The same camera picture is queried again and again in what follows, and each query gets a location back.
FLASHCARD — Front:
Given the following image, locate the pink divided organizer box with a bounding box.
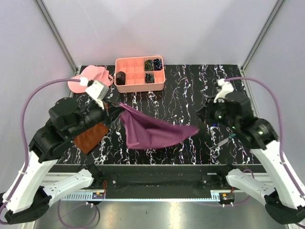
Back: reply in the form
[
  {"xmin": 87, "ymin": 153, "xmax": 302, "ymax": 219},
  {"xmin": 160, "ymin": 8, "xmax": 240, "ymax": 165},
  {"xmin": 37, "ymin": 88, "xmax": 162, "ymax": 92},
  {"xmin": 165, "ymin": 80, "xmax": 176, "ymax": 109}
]
[{"xmin": 114, "ymin": 55, "xmax": 166, "ymax": 93}]

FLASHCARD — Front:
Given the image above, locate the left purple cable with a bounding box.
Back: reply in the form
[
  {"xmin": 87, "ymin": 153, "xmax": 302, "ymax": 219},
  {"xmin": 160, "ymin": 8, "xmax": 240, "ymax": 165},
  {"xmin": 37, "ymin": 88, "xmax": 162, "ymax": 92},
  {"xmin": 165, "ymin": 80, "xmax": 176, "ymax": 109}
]
[{"xmin": 0, "ymin": 78, "xmax": 83, "ymax": 215}]

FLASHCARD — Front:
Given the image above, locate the dark rolled sock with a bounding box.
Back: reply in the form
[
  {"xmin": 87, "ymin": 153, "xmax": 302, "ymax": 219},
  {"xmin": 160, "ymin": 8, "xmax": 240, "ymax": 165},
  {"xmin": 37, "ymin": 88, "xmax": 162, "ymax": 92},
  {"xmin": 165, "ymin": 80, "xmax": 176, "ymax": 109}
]
[{"xmin": 115, "ymin": 71, "xmax": 126, "ymax": 86}]

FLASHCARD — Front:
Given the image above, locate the brown cloth napkin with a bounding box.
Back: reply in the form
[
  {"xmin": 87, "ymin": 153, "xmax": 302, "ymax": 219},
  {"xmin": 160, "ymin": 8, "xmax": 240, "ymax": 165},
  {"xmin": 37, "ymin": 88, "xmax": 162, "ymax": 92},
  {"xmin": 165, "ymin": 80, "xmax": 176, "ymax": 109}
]
[{"xmin": 73, "ymin": 123, "xmax": 109, "ymax": 155}]

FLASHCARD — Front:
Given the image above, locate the purple cloth napkin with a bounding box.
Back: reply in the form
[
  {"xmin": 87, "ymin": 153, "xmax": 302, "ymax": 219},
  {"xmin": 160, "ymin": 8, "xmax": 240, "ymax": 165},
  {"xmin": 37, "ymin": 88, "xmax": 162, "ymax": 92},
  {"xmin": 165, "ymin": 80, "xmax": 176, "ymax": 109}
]
[{"xmin": 120, "ymin": 103, "xmax": 199, "ymax": 150}]

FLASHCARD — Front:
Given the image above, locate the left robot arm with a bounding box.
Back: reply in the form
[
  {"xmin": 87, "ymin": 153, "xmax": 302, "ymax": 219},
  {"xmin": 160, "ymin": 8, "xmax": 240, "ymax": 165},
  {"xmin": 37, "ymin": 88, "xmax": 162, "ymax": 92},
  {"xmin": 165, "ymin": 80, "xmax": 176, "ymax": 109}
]
[{"xmin": 0, "ymin": 98, "xmax": 124, "ymax": 225}]

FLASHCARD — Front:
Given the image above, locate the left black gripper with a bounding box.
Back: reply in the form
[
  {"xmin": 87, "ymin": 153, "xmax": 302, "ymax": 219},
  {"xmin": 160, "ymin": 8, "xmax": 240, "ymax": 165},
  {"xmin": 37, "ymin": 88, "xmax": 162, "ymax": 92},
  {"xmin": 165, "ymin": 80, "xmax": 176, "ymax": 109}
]
[{"xmin": 70, "ymin": 95, "xmax": 128, "ymax": 137}]

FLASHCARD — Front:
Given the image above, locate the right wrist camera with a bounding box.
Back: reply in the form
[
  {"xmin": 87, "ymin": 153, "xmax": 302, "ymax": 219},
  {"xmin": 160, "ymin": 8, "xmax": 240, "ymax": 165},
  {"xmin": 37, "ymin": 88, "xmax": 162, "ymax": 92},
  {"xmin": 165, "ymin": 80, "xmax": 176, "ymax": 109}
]
[{"xmin": 213, "ymin": 79, "xmax": 234, "ymax": 103}]

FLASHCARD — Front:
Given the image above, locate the pink baseball cap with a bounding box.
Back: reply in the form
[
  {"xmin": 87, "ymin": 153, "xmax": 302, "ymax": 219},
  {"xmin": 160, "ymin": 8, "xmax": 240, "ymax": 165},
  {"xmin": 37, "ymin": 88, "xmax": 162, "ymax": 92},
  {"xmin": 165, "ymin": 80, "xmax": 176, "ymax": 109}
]
[{"xmin": 68, "ymin": 65, "xmax": 114, "ymax": 94}]

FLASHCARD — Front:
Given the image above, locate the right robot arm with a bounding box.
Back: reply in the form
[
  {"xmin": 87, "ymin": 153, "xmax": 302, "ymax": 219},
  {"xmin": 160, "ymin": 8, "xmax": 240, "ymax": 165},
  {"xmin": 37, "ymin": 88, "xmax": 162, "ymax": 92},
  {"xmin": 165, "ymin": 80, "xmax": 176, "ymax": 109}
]
[{"xmin": 196, "ymin": 92, "xmax": 305, "ymax": 225}]

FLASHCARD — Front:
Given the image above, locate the silver knife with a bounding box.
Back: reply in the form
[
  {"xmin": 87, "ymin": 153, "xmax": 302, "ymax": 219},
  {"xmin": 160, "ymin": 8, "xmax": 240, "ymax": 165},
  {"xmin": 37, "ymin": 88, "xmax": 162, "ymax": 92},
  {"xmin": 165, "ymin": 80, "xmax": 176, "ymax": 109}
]
[{"xmin": 210, "ymin": 134, "xmax": 236, "ymax": 150}]

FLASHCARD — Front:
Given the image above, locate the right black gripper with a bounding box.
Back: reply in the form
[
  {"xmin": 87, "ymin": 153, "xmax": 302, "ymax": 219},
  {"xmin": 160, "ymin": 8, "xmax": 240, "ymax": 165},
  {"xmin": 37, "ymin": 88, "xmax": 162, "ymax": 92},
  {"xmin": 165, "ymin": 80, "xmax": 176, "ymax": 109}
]
[{"xmin": 193, "ymin": 95, "xmax": 237, "ymax": 129}]

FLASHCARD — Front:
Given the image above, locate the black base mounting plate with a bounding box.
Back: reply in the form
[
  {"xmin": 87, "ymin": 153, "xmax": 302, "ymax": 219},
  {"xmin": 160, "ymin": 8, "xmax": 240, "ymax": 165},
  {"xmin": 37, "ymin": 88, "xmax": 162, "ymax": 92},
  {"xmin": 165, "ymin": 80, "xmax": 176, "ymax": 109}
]
[{"xmin": 89, "ymin": 165, "xmax": 235, "ymax": 201}]

